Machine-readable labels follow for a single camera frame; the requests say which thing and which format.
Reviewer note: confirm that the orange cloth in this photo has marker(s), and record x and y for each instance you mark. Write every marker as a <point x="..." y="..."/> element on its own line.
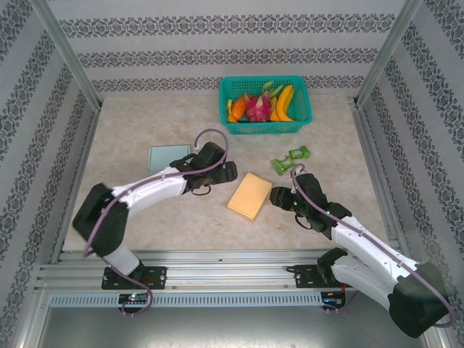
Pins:
<point x="250" y="197"/>

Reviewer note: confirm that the light blue paper box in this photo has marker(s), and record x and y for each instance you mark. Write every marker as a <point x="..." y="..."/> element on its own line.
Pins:
<point x="163" y="157"/>

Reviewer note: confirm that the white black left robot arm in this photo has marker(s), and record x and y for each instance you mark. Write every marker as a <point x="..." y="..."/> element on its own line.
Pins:
<point x="145" y="190"/>

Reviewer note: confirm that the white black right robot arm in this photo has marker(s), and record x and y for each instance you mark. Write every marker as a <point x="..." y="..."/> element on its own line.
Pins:
<point x="373" y="268"/>

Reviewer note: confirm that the yellow fruit piece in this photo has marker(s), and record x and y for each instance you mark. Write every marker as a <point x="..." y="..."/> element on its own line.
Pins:
<point x="230" y="108"/>

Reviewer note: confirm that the orange fruit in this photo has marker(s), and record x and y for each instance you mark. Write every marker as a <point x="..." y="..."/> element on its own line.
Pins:
<point x="239" y="107"/>

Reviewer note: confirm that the teal plastic basket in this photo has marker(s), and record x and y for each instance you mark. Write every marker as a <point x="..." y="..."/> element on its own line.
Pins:
<point x="268" y="127"/>

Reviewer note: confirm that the pink dragon fruit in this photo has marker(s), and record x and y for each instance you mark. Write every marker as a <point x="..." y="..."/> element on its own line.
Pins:
<point x="258" y="107"/>

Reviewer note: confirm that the yellow banana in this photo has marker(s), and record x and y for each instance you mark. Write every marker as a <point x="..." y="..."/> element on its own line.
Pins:
<point x="284" y="101"/>
<point x="274" y="107"/>

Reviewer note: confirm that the small electronics board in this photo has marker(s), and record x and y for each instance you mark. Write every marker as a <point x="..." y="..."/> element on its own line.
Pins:
<point x="333" y="298"/>
<point x="135" y="298"/>

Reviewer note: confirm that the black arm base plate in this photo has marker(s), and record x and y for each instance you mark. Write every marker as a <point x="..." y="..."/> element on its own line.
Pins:
<point x="156" y="277"/>
<point x="306" y="275"/>

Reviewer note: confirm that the aluminium side rail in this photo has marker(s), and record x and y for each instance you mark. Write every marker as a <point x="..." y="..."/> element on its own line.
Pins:
<point x="75" y="181"/>
<point x="377" y="174"/>

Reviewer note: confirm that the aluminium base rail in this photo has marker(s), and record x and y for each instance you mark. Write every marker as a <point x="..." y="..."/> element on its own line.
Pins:
<point x="235" y="272"/>

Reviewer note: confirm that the aluminium frame post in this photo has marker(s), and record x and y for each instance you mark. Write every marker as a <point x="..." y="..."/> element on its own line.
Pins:
<point x="67" y="50"/>
<point x="386" y="50"/>

